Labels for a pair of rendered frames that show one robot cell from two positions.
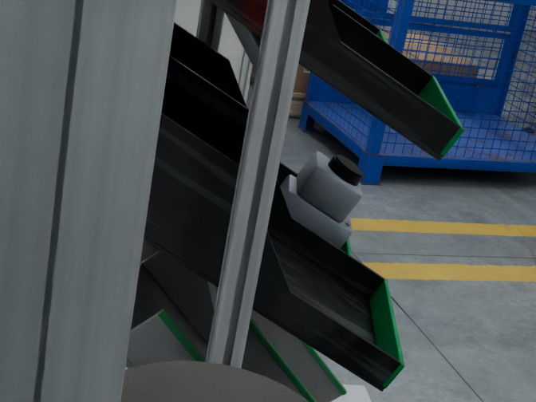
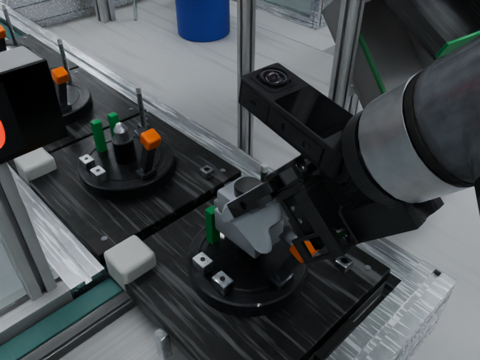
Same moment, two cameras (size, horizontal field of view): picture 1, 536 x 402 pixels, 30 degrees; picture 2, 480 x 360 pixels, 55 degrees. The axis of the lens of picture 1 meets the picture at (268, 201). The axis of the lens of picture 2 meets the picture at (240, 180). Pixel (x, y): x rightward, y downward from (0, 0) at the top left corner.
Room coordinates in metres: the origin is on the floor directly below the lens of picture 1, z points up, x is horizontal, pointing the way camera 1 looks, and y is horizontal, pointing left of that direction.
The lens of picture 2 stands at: (0.17, -0.37, 1.39)
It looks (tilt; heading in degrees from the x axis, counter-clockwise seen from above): 39 degrees down; 59
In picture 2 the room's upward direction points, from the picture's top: straight up
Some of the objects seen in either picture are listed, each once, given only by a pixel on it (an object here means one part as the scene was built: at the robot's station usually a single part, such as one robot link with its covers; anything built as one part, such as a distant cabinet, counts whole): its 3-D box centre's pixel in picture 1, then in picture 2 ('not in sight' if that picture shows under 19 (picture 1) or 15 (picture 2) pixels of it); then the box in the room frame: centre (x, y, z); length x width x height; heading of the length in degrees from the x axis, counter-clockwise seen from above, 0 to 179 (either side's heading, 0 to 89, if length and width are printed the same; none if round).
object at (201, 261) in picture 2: not in sight; (203, 263); (0.31, -0.06, 1.00); 0.02 x 0.01 x 0.02; 102
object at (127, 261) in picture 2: not in sight; (131, 263); (0.24, 0.00, 0.97); 0.05 x 0.05 x 0.04; 12
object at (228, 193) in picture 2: not in sight; (241, 206); (0.36, -0.06, 1.06); 0.08 x 0.04 x 0.07; 102
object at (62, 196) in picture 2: not in sight; (123, 146); (0.30, 0.18, 1.01); 0.24 x 0.24 x 0.13; 12
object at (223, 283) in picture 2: not in sight; (222, 283); (0.31, -0.10, 1.00); 0.02 x 0.01 x 0.02; 102
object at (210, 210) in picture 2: not in sight; (212, 225); (0.34, -0.03, 1.01); 0.01 x 0.01 x 0.05; 12
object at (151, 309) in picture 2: not in sight; (247, 271); (0.36, -0.07, 0.96); 0.24 x 0.24 x 0.02; 12
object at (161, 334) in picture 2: not in sight; (163, 343); (0.24, -0.10, 0.95); 0.01 x 0.01 x 0.04; 12
